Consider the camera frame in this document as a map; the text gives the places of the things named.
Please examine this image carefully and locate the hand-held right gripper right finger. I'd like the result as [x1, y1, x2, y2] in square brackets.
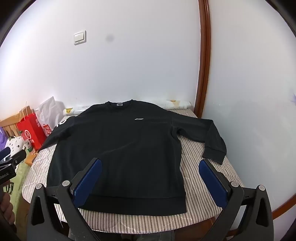
[198, 159, 274, 241]

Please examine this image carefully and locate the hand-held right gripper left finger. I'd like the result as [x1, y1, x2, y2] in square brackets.
[27, 158, 102, 241]

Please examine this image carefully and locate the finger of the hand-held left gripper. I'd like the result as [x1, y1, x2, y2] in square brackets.
[0, 147, 11, 160]
[0, 151, 27, 166]

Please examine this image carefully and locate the black sweatshirt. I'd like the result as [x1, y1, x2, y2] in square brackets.
[39, 99, 227, 215]

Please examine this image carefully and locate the person's left hand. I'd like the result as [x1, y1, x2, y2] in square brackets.
[0, 192, 15, 224]

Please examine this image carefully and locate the wooden side table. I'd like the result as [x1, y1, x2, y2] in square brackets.
[25, 151, 38, 166]

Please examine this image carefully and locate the purple plush toy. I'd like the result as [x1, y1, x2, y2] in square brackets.
[0, 128, 7, 151]

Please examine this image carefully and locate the plastic bottle green label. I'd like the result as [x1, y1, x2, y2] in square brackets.
[23, 137, 36, 154]

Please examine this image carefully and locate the white spotted pillow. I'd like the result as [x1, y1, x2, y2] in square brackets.
[5, 137, 26, 154]

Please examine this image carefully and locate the green blanket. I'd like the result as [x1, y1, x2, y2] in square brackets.
[5, 160, 33, 227]

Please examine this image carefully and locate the red paper bag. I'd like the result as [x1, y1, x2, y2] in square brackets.
[16, 101, 48, 151]

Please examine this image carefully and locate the wooden slatted headboard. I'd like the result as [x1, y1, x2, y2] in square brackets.
[0, 105, 31, 139]

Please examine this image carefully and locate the striped quilted mattress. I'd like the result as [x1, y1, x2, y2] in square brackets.
[22, 108, 245, 232]

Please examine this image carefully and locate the white plastic bag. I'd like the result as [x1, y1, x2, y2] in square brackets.
[35, 96, 64, 130]

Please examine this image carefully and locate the brown wooden trim strip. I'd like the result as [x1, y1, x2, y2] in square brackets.
[272, 185, 296, 219]

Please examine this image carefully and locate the rolled white printed mat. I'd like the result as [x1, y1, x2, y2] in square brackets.
[63, 100, 192, 115]

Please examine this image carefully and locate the brown wooden door frame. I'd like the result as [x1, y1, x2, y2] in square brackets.
[194, 0, 211, 118]

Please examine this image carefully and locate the white wall light switch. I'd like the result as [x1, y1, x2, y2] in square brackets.
[73, 31, 87, 45]

